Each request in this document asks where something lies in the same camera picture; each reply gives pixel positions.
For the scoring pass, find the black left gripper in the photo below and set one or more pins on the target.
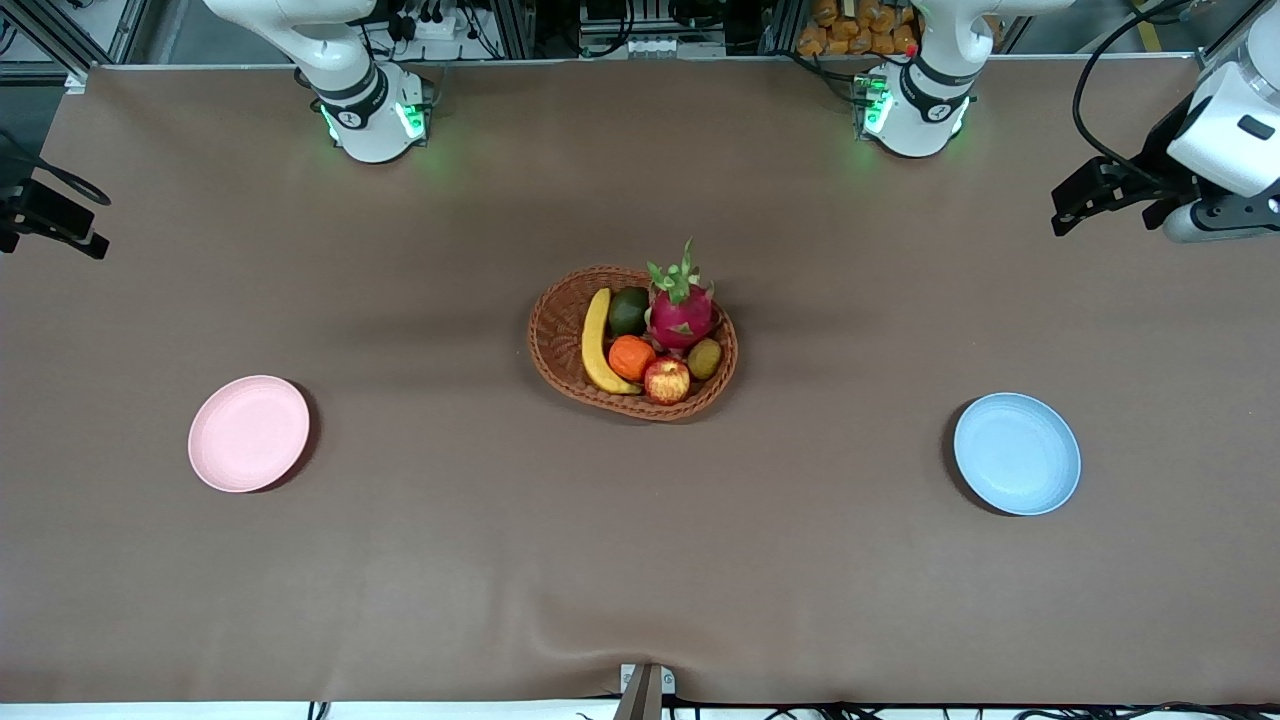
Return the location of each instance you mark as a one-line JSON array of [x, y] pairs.
[[1153, 158]]

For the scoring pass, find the brown woven wicker basket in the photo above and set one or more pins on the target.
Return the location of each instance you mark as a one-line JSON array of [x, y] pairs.
[[560, 350]]

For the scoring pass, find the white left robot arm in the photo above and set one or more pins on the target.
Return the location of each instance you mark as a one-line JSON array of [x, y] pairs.
[[915, 110]]

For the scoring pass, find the brown green kiwi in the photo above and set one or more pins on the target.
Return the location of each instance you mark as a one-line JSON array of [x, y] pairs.
[[704, 359]]

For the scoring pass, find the orange tangerine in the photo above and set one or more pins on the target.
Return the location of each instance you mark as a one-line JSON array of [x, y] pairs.
[[631, 358]]

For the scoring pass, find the brown table cloth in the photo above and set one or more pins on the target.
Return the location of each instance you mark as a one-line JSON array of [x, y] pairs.
[[640, 570]]

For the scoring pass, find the pink round plate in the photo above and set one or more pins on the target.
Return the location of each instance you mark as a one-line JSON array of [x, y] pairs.
[[249, 434]]

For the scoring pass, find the grey camera stand bracket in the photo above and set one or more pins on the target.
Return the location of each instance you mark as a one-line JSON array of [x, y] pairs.
[[645, 690]]

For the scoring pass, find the light blue round plate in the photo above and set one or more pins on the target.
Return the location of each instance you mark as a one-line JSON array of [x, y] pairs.
[[1017, 454]]

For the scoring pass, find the dark green avocado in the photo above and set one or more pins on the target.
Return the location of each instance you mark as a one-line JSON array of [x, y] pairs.
[[628, 312]]

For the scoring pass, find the red yellow apple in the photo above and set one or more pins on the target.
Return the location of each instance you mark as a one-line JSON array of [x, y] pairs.
[[667, 381]]

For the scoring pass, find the yellow banana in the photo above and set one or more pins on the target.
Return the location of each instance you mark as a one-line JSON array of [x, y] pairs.
[[595, 345]]

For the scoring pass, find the bag of orange items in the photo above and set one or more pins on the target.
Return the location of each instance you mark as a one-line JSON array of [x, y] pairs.
[[850, 30]]

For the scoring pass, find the pink dragon fruit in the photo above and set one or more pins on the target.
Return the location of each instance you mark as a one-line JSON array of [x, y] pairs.
[[682, 315]]

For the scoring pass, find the white power strip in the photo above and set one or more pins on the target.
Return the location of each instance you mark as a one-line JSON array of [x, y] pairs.
[[430, 25]]

